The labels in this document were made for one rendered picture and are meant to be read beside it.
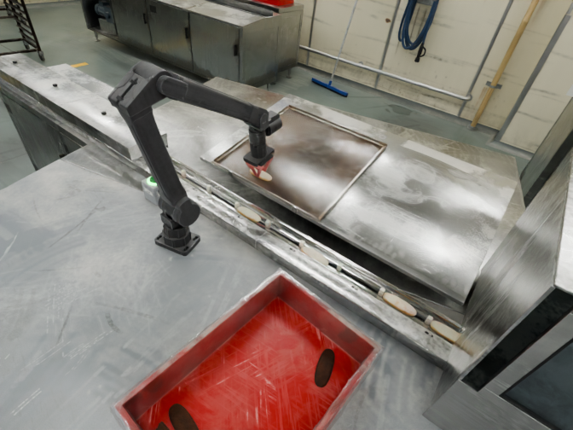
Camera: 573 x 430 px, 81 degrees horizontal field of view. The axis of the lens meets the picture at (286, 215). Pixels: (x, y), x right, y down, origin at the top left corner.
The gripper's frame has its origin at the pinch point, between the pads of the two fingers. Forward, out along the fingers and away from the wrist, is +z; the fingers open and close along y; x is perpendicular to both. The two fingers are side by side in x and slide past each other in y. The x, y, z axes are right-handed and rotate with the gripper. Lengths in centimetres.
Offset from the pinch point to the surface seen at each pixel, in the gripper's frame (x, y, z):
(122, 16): -380, -185, 74
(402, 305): 65, 18, 2
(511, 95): 61, -340, 107
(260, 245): 20.4, 25.3, 1.2
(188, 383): 33, 67, -3
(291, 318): 42, 39, 2
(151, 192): -22.9, 31.6, -1.9
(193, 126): -56, -17, 12
